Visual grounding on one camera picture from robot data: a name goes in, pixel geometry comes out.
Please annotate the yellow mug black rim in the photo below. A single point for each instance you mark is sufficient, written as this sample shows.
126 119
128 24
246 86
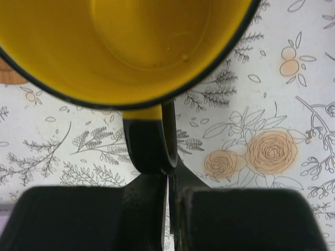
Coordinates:
132 56

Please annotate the light wooden coaster front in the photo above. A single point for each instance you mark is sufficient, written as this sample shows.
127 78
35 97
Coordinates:
10 76

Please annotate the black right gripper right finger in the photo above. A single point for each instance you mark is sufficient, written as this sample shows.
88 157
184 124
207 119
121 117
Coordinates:
205 218

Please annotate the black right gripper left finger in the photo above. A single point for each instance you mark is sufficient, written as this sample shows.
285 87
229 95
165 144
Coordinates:
89 217

